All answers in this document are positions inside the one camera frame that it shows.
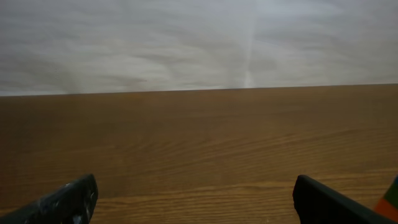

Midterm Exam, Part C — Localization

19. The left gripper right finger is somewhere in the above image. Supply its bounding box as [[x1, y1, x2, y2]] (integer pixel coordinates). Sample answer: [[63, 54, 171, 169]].
[[292, 174, 398, 224]]

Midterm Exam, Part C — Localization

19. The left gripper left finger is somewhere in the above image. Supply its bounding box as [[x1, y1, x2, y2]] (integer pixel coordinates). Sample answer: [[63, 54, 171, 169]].
[[0, 173, 100, 224]]

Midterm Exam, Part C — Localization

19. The orange cube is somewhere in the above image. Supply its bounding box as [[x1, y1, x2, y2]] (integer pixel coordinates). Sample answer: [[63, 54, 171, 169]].
[[373, 198, 398, 223]]

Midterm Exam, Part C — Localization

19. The green cube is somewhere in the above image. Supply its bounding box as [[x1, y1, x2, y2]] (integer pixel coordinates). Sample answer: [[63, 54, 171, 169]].
[[382, 180, 398, 209]]

